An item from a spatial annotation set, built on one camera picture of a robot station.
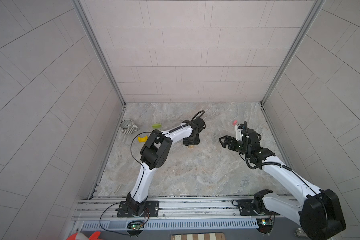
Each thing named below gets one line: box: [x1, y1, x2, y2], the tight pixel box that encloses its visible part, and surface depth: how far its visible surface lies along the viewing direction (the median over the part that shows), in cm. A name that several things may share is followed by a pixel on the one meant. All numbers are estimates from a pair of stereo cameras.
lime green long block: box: [152, 124, 162, 129], surface depth 104 cm
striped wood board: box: [171, 232, 226, 240], surface depth 64 cm
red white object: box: [66, 231, 102, 240], surface depth 61 cm
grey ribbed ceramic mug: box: [119, 119, 139, 135], surface depth 98 cm
